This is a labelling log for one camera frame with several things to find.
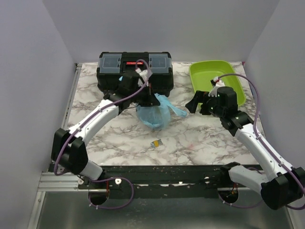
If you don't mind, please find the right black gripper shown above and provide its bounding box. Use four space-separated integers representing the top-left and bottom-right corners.
185 90 225 118

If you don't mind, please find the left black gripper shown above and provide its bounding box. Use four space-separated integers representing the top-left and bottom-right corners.
129 83 160 107

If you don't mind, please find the blue plastic bag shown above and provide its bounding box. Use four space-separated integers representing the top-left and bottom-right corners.
136 94 187 130

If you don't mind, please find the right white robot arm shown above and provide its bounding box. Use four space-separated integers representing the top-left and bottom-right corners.
185 86 305 210

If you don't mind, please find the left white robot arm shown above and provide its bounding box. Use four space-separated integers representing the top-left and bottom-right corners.
51 68 160 188

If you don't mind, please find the green plastic tray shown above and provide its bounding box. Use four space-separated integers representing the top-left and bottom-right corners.
189 60 246 106

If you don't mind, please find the small yellow metal clip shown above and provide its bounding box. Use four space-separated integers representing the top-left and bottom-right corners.
151 139 163 148

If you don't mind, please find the black plastic toolbox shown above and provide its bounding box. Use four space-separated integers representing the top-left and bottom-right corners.
96 51 174 99

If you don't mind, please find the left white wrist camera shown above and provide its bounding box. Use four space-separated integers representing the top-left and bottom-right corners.
135 68 152 86

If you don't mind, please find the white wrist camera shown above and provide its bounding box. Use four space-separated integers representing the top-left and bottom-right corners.
135 68 152 86
208 77 225 97

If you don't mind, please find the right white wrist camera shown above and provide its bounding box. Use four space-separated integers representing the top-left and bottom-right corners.
208 77 225 97

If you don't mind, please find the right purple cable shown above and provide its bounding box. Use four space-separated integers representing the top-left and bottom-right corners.
213 73 305 210

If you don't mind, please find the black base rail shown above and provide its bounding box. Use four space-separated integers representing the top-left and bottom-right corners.
47 164 265 200

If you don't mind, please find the aluminium frame rail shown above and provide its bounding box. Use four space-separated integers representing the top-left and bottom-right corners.
26 63 260 229

